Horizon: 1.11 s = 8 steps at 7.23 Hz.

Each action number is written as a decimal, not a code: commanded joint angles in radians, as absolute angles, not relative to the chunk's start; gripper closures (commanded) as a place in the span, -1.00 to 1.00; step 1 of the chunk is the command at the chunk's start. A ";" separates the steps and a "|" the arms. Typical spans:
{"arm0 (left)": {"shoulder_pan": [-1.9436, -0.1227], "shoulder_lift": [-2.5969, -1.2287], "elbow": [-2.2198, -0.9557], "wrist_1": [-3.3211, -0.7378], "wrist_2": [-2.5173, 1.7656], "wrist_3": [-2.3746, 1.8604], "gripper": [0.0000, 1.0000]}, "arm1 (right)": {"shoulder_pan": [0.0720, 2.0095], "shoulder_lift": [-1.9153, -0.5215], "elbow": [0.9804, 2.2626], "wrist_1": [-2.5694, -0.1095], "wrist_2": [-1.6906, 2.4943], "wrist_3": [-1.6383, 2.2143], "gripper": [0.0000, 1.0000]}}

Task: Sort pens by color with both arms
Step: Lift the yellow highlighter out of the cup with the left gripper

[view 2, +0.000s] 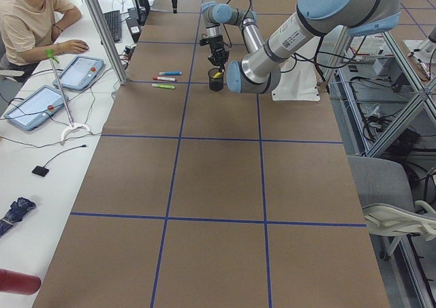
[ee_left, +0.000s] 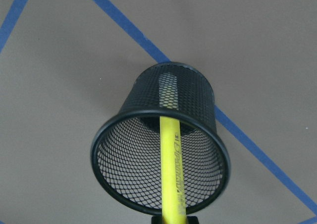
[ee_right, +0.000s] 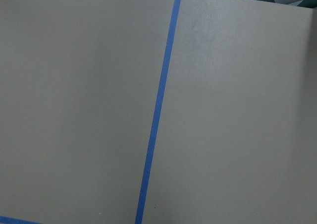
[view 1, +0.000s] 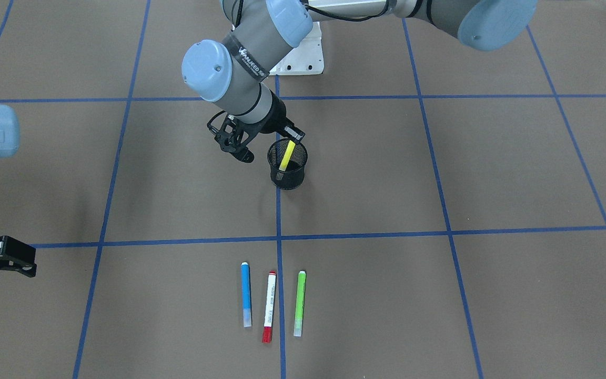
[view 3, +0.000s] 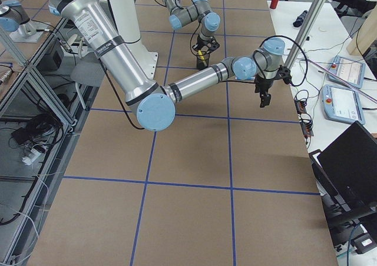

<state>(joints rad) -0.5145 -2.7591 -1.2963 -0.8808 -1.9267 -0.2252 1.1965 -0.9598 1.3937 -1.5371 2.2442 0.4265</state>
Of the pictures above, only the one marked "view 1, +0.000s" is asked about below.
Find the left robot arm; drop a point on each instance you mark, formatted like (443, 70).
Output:
(265, 35)

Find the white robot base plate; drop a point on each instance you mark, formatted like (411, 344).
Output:
(306, 59)

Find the white red-capped marker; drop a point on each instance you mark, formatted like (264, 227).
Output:
(269, 307)

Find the green highlighter pen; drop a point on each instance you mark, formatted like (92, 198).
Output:
(299, 308)

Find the yellow highlighter pen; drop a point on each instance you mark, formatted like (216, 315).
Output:
(286, 158)

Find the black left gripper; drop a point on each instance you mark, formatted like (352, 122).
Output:
(278, 114)

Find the blue marker pen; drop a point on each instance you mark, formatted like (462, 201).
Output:
(246, 294)

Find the black mesh pen cup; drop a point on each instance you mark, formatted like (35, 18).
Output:
(293, 177)

